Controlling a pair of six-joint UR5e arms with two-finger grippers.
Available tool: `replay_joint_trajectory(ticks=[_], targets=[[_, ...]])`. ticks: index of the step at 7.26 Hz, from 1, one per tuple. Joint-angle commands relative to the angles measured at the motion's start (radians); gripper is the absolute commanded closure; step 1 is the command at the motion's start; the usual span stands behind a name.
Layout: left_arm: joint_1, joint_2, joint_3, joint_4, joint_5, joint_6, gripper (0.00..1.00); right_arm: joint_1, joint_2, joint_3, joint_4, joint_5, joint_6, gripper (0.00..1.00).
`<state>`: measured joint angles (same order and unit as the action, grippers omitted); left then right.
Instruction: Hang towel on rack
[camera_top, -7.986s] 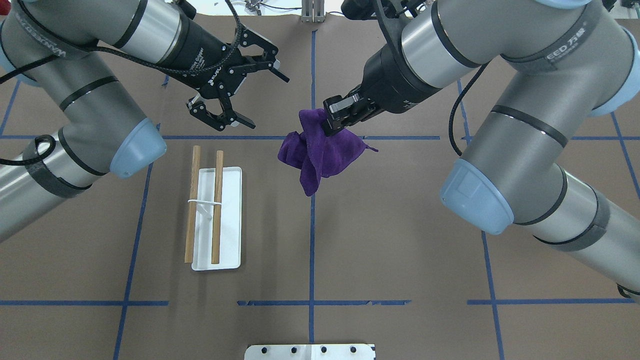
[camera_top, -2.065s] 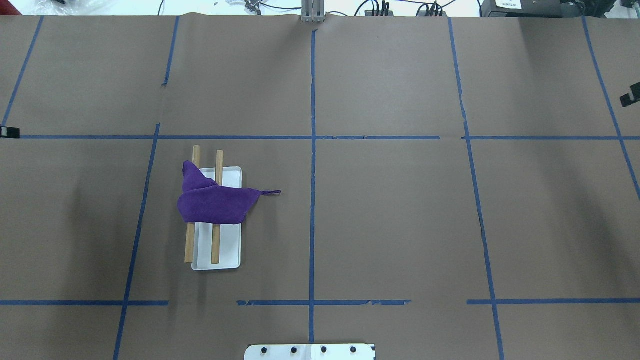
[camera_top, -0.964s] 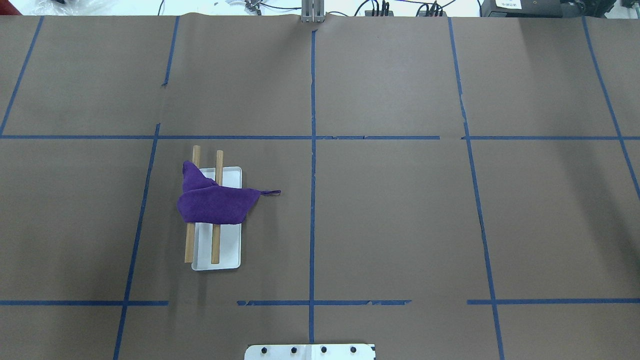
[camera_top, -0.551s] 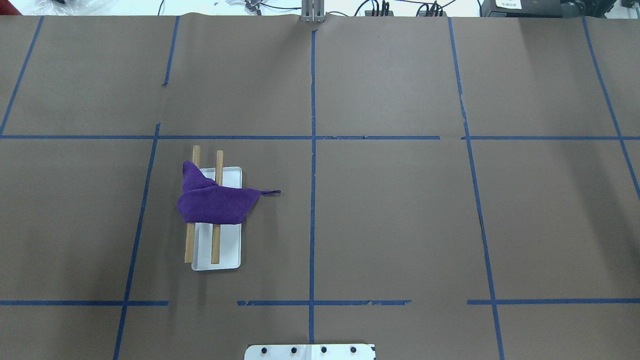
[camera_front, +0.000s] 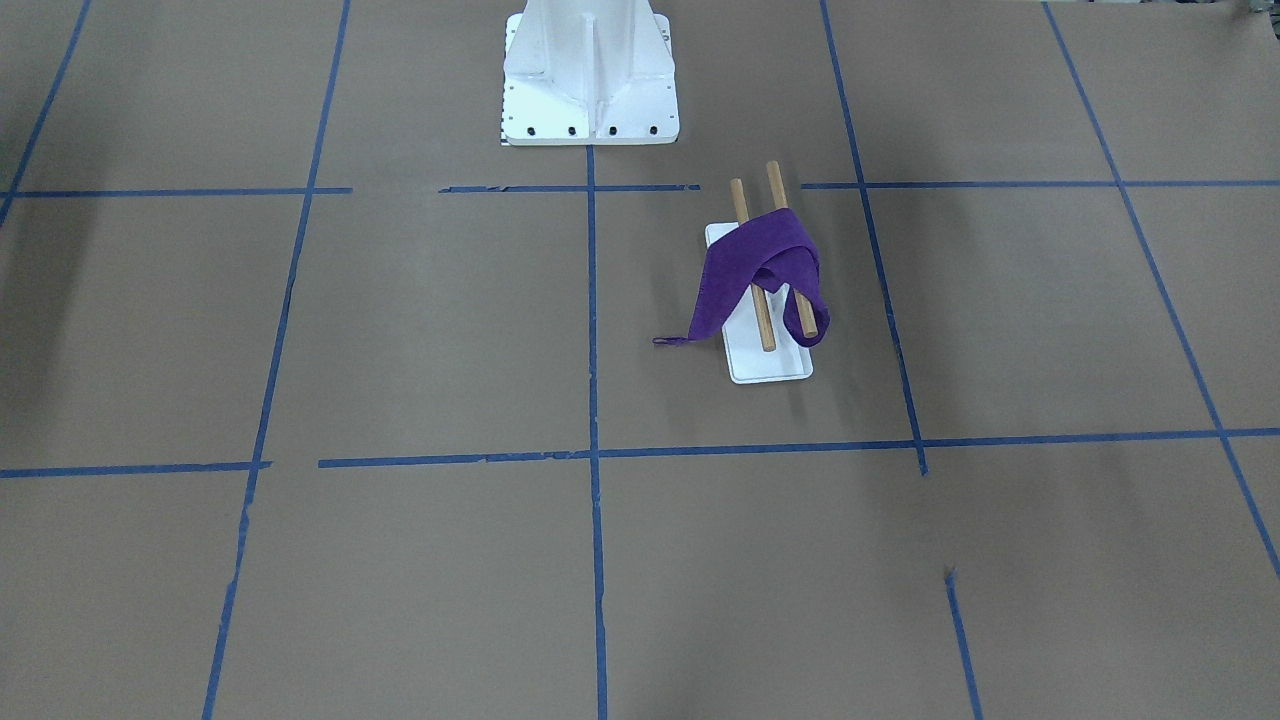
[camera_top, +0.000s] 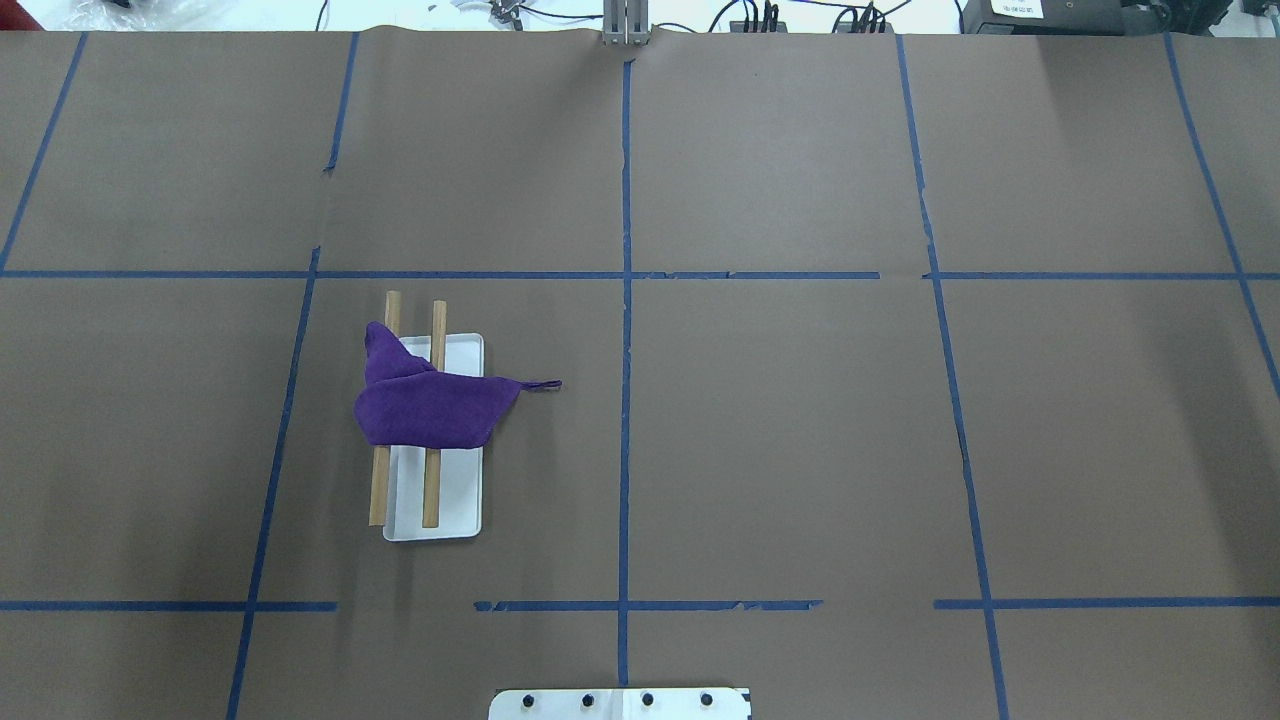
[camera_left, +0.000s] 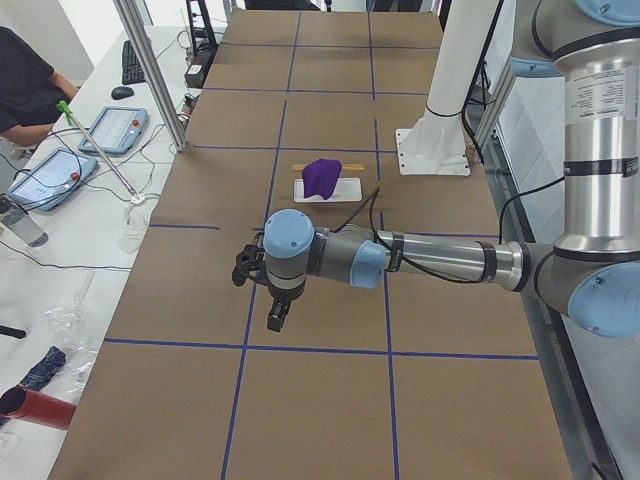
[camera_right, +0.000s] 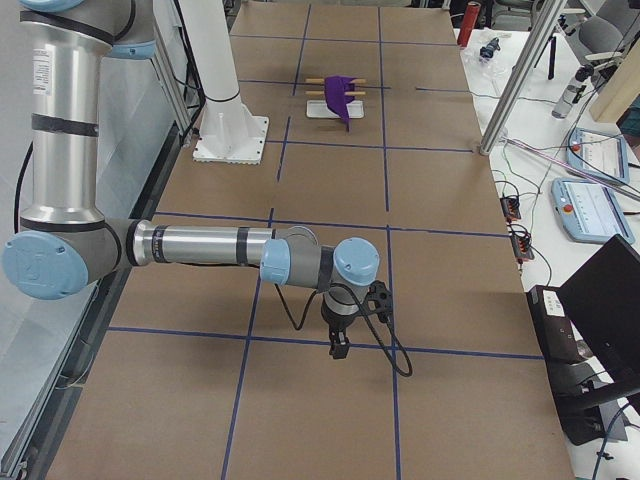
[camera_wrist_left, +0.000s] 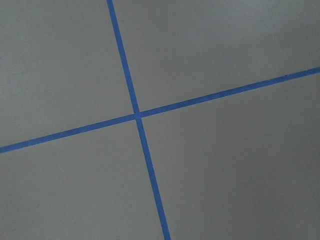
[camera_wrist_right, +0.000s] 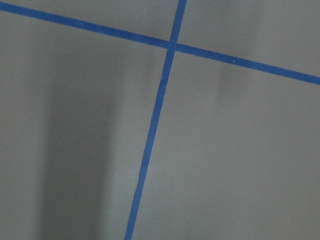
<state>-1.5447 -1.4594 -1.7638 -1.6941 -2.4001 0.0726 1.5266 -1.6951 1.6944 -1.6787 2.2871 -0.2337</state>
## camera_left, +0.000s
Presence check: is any far blue teach pendant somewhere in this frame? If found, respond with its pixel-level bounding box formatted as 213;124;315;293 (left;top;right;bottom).
88;106;149;156

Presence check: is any aluminium frame post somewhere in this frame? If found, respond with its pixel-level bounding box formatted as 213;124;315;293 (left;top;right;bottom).
113;0;187;152

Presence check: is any person in black shirt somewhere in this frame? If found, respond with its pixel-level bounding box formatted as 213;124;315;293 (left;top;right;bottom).
1;27;79;147

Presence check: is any red cylinder tube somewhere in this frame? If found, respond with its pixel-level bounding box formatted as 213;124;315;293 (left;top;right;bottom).
1;385;76;430

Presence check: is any green tipped metal grabber stick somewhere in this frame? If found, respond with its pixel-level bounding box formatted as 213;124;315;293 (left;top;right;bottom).
56;100;146;205

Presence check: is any clear plastic bag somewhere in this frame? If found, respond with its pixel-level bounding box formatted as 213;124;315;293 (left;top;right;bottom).
45;270;101;404

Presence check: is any white towel rack base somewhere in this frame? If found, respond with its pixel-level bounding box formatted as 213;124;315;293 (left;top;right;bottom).
293;178;363;203

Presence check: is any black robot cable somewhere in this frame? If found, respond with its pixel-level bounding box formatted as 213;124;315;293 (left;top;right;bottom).
333;186;491;284

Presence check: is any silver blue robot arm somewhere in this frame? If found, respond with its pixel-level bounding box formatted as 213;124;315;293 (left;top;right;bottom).
258;1;639;338

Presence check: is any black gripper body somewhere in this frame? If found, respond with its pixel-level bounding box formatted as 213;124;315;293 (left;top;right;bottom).
267;283;305;304

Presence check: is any right wooden rack rod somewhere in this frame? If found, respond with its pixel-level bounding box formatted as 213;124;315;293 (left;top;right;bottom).
291;163;365;172

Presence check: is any black computer mouse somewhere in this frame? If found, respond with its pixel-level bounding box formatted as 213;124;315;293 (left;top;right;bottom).
111;86;135;100

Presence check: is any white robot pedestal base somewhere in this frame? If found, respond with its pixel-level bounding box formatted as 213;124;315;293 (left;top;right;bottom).
396;0;501;176

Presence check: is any black power box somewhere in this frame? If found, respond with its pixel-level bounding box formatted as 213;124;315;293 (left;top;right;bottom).
184;64;206;89

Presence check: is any near blue teach pendant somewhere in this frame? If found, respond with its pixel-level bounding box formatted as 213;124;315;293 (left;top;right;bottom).
7;148;98;211

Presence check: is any dark blue folded cloth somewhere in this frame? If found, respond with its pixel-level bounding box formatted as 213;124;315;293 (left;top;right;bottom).
19;346;66;391

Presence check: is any clear water bottle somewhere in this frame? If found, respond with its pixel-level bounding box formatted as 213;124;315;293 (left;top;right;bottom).
0;194;48;247

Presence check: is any black keyboard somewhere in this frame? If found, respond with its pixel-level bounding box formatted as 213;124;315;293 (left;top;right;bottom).
121;40;145;85

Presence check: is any purple towel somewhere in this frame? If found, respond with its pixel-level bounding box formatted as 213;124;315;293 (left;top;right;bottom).
302;158;342;200

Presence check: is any blue teach pendant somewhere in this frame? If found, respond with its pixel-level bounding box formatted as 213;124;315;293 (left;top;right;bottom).
7;148;98;211
88;106;149;156

